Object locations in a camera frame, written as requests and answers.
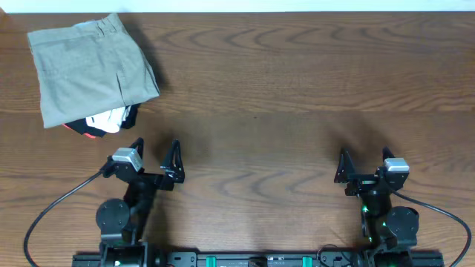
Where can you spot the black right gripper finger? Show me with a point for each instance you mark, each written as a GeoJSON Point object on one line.
{"type": "Point", "coordinates": [386, 153]}
{"type": "Point", "coordinates": [345, 170]}

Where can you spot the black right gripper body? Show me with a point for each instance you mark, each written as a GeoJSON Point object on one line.
{"type": "Point", "coordinates": [362, 183]}

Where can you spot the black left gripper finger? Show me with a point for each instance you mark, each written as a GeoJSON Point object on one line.
{"type": "Point", "coordinates": [138, 147]}
{"type": "Point", "coordinates": [173, 163]}

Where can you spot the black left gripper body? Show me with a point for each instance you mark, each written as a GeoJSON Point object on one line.
{"type": "Point", "coordinates": [149, 176]}

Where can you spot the khaki grey shorts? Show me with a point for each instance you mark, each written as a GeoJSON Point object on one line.
{"type": "Point", "coordinates": [89, 68]}

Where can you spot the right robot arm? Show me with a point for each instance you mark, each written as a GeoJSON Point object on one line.
{"type": "Point", "coordinates": [390, 229]}

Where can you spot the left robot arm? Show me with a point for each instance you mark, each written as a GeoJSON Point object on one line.
{"type": "Point", "coordinates": [122, 221]}

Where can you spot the white folded garment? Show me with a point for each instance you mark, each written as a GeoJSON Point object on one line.
{"type": "Point", "coordinates": [109, 121]}

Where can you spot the red folded garment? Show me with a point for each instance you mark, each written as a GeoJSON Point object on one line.
{"type": "Point", "coordinates": [85, 134]}

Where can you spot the black folded garment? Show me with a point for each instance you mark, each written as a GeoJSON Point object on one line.
{"type": "Point", "coordinates": [82, 128]}

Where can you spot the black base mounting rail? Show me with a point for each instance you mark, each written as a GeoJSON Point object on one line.
{"type": "Point", "coordinates": [322, 258]}

